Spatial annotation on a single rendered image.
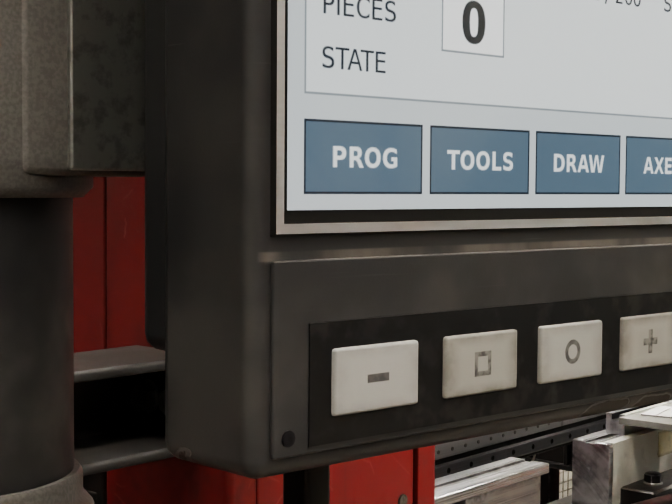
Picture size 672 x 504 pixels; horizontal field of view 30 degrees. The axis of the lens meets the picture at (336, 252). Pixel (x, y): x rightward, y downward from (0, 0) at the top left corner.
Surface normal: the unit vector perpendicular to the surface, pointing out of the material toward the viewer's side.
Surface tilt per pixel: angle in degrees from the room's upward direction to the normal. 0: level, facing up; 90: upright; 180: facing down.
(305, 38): 90
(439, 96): 90
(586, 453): 90
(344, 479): 90
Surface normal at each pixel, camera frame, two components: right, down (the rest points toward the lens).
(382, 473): 0.76, 0.04
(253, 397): -0.05, 0.05
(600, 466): -0.65, 0.04
